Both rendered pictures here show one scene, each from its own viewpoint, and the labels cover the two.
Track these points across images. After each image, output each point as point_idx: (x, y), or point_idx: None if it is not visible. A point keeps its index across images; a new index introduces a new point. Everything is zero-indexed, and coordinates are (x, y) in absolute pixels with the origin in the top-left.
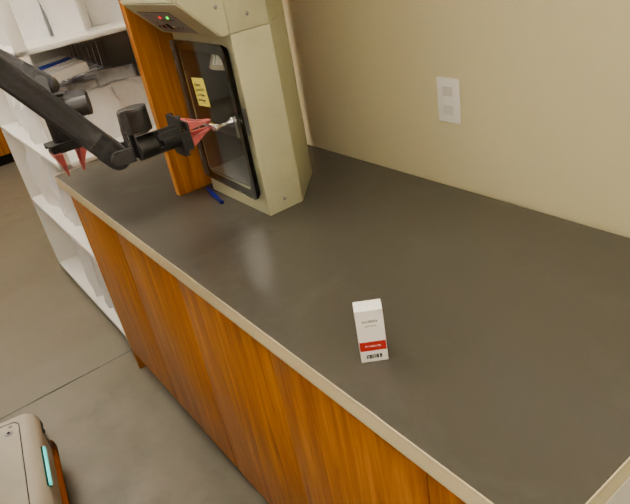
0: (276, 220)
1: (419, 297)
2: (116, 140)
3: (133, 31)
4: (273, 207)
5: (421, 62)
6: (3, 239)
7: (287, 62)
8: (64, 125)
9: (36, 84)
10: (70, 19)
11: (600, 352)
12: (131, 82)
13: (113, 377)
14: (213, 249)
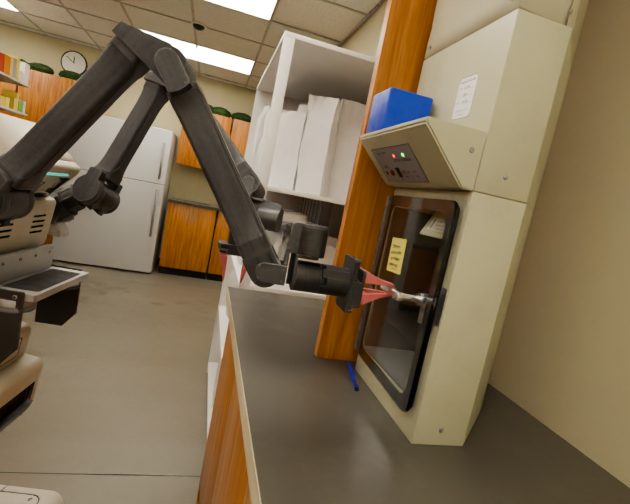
0: (418, 456)
1: None
2: (276, 254)
3: (357, 174)
4: (420, 434)
5: None
6: (190, 326)
7: (515, 267)
8: (227, 204)
9: (223, 147)
10: (312, 182)
11: None
12: (332, 250)
13: (169, 496)
14: (314, 450)
